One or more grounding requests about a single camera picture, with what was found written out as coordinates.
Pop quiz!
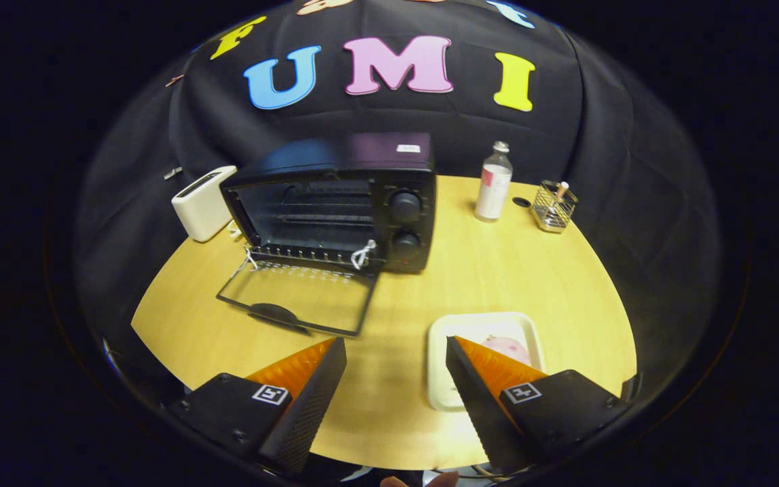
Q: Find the toaster oven glass door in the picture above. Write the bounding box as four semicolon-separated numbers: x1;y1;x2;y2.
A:
216;259;380;338

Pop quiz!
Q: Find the black toaster oven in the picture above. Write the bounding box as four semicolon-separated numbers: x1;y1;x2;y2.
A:
216;132;438;338

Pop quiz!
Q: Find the black oven knob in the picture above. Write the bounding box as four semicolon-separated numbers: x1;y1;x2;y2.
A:
392;231;423;261
389;191;423;223

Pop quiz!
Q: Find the oven wire rack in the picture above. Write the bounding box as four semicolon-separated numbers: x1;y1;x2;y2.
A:
246;196;378;269

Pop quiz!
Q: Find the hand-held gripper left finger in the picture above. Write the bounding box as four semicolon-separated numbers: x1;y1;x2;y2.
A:
170;336;348;476

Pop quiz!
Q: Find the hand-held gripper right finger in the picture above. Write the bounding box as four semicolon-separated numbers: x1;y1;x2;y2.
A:
445;335;634;474

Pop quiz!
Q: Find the metal wire basket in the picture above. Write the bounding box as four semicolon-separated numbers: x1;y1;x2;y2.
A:
530;179;578;234

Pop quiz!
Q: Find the clear bottle with pink label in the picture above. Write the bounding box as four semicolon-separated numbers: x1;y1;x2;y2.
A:
475;141;514;223

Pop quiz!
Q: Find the white slot toaster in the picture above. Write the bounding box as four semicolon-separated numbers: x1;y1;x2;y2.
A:
171;165;238;243

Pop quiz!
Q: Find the pink round food slice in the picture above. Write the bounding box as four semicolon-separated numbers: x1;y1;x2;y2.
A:
481;334;532;366

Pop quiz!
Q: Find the cream rectangular tray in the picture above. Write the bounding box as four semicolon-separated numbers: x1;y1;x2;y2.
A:
427;311;546;412

